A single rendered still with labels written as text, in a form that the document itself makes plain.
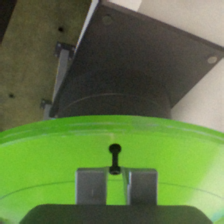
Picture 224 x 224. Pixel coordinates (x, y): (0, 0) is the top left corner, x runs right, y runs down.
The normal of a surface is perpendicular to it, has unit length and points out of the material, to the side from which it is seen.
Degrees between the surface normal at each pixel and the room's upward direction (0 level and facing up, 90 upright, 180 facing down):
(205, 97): 0
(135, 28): 0
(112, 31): 0
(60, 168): 24
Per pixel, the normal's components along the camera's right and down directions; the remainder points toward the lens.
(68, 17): -0.01, 0.82
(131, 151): 0.03, 0.50
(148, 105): 0.47, -0.50
